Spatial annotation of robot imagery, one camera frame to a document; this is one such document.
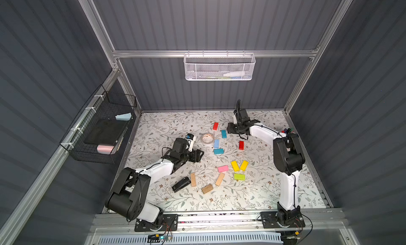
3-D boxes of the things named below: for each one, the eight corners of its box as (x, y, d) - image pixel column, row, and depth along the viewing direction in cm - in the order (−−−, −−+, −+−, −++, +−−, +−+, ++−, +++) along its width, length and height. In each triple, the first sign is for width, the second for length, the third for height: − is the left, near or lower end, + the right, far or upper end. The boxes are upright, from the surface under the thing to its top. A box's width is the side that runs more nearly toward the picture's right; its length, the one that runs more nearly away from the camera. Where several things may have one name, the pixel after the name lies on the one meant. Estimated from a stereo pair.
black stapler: (176, 195, 84) (174, 193, 81) (172, 189, 85) (171, 187, 83) (190, 182, 88) (190, 180, 85) (187, 177, 90) (186, 175, 87)
